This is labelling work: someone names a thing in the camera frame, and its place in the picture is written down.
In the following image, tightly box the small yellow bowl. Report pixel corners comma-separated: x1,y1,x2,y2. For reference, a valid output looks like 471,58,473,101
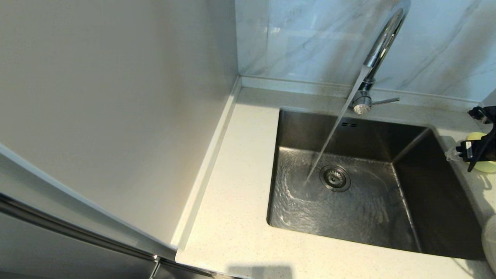
467,132,496,173

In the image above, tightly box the white round plate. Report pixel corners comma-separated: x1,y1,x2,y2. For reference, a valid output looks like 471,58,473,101
482,214,496,274

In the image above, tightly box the chrome gooseneck kitchen faucet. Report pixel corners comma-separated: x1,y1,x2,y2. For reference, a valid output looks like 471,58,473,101
348,0,411,115

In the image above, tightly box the stainless steel sink basin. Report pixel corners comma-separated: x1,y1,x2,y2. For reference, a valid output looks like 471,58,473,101
267,108,487,261

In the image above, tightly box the round metal drain strainer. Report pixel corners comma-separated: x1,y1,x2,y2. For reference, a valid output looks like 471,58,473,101
319,165,351,193

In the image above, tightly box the white tall cabinet side panel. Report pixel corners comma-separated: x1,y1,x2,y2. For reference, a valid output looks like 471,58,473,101
0,0,239,250

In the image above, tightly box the grey steel appliance front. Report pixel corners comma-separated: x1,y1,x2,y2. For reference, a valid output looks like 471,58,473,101
0,186,217,279

